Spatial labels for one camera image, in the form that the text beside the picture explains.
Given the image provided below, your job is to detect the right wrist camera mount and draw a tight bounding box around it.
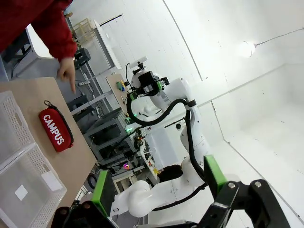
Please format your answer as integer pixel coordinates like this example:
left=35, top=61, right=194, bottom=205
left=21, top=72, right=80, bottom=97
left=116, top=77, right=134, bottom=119
left=131, top=56, right=148, bottom=75

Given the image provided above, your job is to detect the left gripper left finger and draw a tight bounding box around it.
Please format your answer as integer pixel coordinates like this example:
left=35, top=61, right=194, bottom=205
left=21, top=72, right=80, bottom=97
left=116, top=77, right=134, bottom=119
left=48, top=170, right=119, bottom=228

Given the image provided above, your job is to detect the person's left hand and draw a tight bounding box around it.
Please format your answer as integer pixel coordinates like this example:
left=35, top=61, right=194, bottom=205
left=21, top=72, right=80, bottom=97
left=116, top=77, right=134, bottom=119
left=56, top=57, right=77, bottom=95

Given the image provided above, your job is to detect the person's left forearm red sleeve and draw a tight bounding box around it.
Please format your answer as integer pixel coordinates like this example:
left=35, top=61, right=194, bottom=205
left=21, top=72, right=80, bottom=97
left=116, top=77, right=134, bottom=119
left=33, top=11, right=78, bottom=60

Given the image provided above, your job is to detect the grey metal equipment rack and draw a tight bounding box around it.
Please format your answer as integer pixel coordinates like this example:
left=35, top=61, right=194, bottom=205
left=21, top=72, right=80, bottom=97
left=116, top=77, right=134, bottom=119
left=82, top=111, right=135, bottom=168

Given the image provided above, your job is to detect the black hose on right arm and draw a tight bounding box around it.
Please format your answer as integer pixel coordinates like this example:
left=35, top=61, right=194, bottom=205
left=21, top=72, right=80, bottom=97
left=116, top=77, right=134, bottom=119
left=125, top=98, right=209, bottom=188

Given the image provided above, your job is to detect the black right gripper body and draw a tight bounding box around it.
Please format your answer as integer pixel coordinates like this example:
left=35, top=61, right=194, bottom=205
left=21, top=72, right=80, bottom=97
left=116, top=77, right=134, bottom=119
left=135, top=70, right=160, bottom=96

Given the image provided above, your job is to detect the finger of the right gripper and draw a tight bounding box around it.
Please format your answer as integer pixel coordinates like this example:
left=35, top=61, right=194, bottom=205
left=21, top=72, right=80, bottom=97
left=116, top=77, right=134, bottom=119
left=155, top=76, right=171, bottom=91
left=127, top=89, right=143, bottom=101

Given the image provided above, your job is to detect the red CAMPUS zipper pouch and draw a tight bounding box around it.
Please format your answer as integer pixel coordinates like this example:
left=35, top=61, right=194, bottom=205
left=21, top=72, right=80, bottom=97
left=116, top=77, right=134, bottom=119
left=38, top=100, right=75, bottom=153

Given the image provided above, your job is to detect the white perforated plastic basket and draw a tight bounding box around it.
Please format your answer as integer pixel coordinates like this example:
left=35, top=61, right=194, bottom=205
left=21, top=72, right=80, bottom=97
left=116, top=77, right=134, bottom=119
left=0, top=90, right=37, bottom=166
left=0, top=143, right=68, bottom=228

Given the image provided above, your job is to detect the person in red jacket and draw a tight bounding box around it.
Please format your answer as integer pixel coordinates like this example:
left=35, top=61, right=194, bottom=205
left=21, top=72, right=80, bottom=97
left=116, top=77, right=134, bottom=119
left=0, top=0, right=73, bottom=54

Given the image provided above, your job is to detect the wooden task board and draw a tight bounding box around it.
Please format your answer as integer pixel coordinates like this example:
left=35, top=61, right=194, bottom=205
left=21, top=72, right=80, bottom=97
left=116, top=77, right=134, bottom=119
left=105, top=72, right=131, bottom=112

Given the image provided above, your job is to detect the hanging light bulb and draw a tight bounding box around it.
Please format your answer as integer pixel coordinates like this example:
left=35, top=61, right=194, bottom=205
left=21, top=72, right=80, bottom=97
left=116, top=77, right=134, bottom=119
left=241, top=40, right=257, bottom=58

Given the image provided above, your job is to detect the wooden lattice frame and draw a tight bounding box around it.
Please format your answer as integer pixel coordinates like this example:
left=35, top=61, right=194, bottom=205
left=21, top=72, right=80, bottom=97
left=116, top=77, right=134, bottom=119
left=72, top=17, right=96, bottom=46

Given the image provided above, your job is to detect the light bulb cord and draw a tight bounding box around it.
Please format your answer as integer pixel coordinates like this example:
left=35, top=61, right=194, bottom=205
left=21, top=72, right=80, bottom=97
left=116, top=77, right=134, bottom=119
left=254, top=28, right=304, bottom=46

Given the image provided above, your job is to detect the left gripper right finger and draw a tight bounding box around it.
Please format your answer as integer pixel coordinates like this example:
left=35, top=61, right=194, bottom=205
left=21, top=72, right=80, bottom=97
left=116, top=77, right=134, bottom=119
left=194, top=154, right=292, bottom=228

